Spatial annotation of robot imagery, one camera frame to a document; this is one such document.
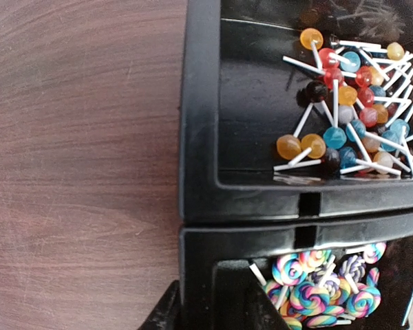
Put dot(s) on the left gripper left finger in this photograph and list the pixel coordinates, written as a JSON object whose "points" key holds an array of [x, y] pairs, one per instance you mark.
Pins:
{"points": [[166, 314]]}

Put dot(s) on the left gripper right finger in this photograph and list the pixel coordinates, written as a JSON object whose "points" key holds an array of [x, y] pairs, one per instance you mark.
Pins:
{"points": [[260, 311]]}

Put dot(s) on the black three-compartment candy bin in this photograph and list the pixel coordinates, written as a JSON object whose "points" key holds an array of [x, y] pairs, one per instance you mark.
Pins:
{"points": [[296, 162]]}

